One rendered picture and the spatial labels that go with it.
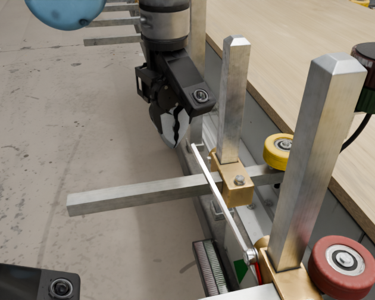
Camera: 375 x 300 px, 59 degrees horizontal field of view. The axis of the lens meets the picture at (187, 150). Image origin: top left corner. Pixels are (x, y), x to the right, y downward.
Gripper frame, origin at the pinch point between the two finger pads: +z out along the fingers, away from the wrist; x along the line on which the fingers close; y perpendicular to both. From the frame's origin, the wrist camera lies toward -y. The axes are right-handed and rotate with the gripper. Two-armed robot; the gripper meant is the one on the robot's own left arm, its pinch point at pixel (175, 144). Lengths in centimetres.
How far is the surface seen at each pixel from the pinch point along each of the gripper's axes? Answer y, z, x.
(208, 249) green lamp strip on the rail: -11.0, 20.6, -0.7
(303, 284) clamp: -32.0, 3.7, 0.3
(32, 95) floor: 232, 92, -5
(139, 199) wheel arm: -2.8, 6.8, 9.7
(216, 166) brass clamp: -4.7, 5.4, -6.7
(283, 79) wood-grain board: 9.6, 0.8, -40.1
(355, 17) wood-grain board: 34, 1, -110
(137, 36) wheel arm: 87, 9, -36
